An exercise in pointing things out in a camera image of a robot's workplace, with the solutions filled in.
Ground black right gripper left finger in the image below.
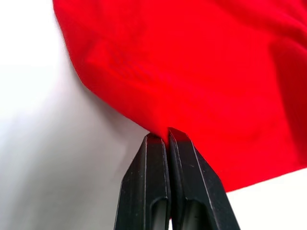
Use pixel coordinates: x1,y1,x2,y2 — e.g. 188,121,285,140
114,133,172,230

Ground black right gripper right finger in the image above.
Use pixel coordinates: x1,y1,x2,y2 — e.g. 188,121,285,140
167,127,241,230

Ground red t-shirt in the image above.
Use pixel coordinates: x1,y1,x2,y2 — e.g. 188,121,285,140
51,0,307,194

